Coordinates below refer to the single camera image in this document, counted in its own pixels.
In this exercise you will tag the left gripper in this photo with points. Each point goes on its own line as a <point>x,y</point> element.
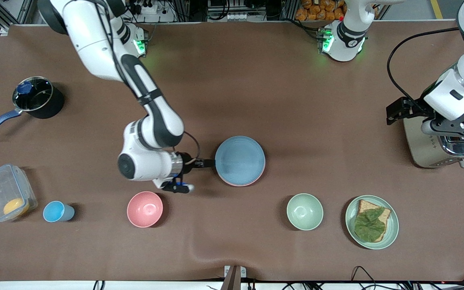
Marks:
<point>416,108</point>

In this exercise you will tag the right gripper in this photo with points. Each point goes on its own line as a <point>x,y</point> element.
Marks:
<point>186,160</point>

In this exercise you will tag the blue shallow plate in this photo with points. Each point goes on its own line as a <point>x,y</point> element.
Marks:
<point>240,160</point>

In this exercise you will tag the pink shallow plate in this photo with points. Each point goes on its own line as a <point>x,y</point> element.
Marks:
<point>242,185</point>

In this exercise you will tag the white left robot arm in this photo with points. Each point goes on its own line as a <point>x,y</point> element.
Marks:
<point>346,40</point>

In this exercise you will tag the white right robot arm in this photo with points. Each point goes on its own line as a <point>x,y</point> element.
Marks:
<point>95,40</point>

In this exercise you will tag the beige chrome toaster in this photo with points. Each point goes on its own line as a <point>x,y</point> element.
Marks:
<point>421,149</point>

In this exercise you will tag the pink bowl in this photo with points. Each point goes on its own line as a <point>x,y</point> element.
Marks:
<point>144,209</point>

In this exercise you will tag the brown tablecloth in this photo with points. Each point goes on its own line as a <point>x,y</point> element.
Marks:
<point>232,80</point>

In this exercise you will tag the brown bread slice under lettuce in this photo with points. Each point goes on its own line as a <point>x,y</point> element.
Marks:
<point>365,206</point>

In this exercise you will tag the green bowl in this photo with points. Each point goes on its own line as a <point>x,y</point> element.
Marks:
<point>305,211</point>

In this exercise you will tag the green plate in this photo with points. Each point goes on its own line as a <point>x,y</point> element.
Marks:
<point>393,225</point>

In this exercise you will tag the green lettuce leaf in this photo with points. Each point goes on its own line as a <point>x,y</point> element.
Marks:
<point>369,227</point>

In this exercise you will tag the bag of orange buns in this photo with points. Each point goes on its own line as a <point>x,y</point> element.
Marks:
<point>316,10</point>

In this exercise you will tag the white power strip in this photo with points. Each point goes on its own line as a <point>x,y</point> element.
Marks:
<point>149,7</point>
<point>232,16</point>

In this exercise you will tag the blue cup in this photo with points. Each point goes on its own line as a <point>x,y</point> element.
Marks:
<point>54,211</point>

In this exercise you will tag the glass lid with blue knob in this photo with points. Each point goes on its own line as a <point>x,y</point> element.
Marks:
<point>38,96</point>

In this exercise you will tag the orange round food piece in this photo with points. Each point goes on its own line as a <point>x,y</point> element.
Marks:
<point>14,206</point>

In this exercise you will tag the grey metal bracket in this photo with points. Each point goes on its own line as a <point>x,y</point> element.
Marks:
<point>234,278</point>

